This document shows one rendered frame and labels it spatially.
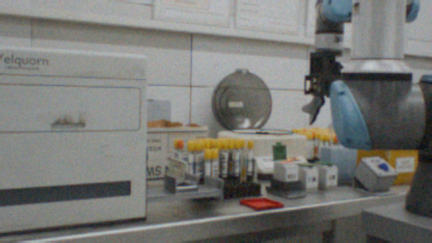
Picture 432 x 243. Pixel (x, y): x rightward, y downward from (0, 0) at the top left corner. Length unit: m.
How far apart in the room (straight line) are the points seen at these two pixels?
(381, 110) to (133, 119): 0.42
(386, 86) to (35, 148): 0.57
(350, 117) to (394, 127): 0.07
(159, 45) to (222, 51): 0.24
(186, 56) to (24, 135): 0.90
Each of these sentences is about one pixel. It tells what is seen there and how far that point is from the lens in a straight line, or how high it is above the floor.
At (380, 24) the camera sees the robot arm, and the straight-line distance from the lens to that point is 0.78.
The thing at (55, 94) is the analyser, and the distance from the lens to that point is 0.78.
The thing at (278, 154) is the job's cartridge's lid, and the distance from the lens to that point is 1.11.
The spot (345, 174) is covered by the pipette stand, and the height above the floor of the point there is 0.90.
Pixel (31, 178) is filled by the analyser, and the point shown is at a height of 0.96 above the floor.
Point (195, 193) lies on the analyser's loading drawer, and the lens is 0.90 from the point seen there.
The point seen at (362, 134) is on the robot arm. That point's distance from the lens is 0.77.
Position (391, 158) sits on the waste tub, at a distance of 1.30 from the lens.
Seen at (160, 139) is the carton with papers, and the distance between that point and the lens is 1.16.
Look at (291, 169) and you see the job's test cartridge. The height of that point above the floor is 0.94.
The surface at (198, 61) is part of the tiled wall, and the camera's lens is 1.60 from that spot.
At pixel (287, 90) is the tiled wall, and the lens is 1.81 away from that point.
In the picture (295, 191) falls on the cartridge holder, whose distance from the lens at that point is 1.08.
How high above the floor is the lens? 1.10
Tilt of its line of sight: 3 degrees down
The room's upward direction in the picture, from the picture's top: 1 degrees clockwise
